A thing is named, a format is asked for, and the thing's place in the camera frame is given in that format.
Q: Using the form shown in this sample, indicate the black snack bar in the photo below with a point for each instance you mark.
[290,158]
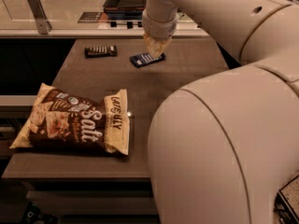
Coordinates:
[100,51]

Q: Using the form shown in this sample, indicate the left metal glass bracket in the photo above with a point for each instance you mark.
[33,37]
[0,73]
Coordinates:
[42,23]

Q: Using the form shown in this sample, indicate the black device on floor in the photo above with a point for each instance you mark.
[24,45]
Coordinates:
[287,202]

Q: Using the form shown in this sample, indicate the blue rxbar blueberry bar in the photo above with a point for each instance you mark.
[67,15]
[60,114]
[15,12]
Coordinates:
[144,59]

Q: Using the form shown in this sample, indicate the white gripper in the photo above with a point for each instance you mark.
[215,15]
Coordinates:
[159,27]

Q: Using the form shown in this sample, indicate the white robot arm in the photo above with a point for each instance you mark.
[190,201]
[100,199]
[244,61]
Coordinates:
[221,147]

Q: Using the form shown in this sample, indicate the brown chip bag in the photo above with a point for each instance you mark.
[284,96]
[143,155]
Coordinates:
[62,120]

